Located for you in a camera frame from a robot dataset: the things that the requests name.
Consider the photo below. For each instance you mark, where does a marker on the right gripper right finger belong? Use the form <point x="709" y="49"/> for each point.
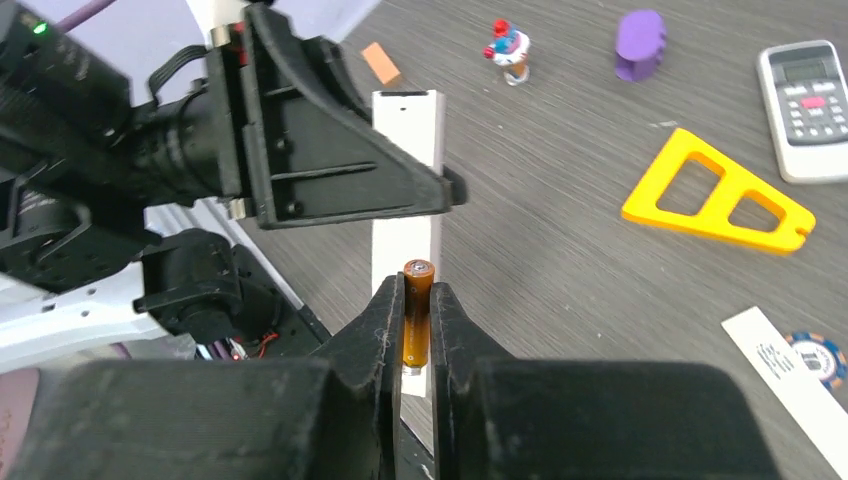
<point x="500" y="417"/>

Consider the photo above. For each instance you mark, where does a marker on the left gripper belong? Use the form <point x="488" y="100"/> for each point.
<point x="312" y="154"/>

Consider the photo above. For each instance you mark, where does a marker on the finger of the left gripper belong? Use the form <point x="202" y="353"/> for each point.
<point x="458" y="185"/>

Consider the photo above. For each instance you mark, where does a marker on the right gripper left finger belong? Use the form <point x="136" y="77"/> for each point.
<point x="329" y="415"/>

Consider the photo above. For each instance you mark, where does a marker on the white remote battery cover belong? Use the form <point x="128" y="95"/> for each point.
<point x="414" y="122"/>

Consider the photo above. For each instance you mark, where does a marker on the orange small cylinder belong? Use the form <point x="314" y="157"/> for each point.
<point x="418" y="280"/>

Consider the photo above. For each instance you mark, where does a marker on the long white remote lid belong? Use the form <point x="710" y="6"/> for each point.
<point x="814" y="409"/>

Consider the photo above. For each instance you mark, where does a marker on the white remote control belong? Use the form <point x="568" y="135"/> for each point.
<point x="805" y="96"/>

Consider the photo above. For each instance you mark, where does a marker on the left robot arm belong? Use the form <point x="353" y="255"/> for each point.
<point x="80" y="165"/>

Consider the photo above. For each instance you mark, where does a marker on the long wooden block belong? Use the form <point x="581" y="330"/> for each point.
<point x="380" y="63"/>

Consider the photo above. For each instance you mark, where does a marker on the small clown figurine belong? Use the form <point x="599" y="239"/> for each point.
<point x="509" y="51"/>

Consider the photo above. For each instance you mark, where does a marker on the purple spool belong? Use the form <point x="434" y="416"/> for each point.
<point x="641" y="40"/>

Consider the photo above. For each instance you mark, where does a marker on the poker chip left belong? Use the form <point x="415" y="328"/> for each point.
<point x="821" y="356"/>

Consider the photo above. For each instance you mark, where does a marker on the yellow triangular frame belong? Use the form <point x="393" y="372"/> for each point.
<point x="735" y="183"/>

